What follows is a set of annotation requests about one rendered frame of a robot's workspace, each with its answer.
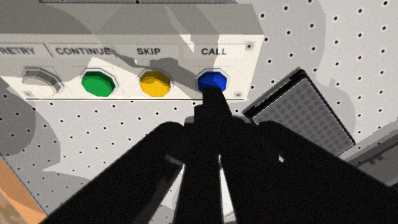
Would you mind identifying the grey well plate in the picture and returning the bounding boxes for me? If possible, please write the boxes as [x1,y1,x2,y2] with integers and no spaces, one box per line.
[244,69,356,156]

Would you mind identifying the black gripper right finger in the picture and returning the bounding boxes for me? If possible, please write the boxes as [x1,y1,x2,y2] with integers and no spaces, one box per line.
[212,87,398,224]

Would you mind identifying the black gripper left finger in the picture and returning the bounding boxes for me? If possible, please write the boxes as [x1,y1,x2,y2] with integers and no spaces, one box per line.
[38,87,224,224]

